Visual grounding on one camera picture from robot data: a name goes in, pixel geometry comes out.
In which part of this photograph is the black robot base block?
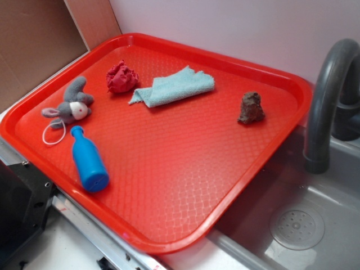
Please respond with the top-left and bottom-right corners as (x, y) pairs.
(1, 163), (53, 252)

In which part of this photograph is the brown rock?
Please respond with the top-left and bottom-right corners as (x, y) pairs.
(237, 92), (266, 124)

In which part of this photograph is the light blue folded cloth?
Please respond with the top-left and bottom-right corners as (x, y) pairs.
(129, 66), (215, 108)

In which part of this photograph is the blue plastic toy bottle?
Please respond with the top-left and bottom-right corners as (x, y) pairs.
(70, 125), (109, 192)

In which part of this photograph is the grey plush bunny toy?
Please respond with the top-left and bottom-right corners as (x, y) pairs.
(41, 76), (94, 145)

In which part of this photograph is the grey plastic sink basin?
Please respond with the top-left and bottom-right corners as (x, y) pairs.
(208, 128), (359, 269)

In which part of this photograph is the grey curved faucet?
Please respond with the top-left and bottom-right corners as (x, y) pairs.
(303, 39), (359, 174)

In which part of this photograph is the brown cardboard panel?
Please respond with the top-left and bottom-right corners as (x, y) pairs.
(1, 1), (121, 112)

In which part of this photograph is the silver metal rail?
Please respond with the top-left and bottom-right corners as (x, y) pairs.
(0, 136), (181, 270)

